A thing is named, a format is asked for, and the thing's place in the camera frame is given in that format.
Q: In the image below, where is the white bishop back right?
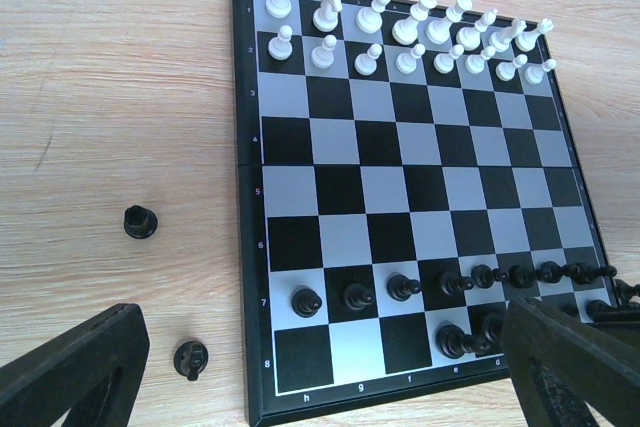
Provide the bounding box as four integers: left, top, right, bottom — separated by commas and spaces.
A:
456, 8, 498, 51

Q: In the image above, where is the black piece lowest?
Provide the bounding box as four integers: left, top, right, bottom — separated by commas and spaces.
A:
536, 261, 573, 284
291, 287, 323, 318

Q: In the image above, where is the white pawn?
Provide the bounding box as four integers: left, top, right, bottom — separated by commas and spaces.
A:
311, 34, 337, 69
268, 25, 293, 61

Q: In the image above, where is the white knight back right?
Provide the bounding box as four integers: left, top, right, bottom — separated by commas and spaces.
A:
489, 18, 526, 52

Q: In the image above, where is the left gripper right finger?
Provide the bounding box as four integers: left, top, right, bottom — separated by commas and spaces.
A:
501, 298, 639, 426

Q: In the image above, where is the white bishop back row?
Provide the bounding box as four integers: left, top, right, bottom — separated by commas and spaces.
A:
356, 0, 391, 34

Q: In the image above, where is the white knight back row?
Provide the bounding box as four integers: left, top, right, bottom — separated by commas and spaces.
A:
313, 0, 343, 32

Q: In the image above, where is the black pawn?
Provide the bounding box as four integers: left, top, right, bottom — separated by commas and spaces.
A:
471, 264, 509, 289

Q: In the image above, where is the white queen back row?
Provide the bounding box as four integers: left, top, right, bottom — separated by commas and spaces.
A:
392, 0, 437, 46

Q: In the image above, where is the white king back row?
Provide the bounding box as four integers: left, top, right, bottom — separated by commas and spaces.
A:
426, 0, 472, 45

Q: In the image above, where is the black and silver chessboard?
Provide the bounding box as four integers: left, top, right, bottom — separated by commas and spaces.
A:
231, 0, 617, 426

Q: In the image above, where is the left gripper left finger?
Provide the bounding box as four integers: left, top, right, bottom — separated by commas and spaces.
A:
1, 303, 150, 426

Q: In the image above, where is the black knight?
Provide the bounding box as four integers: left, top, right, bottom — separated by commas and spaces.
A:
173, 340, 209, 381

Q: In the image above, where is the white rook far right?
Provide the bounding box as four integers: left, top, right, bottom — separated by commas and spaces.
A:
515, 18, 554, 52

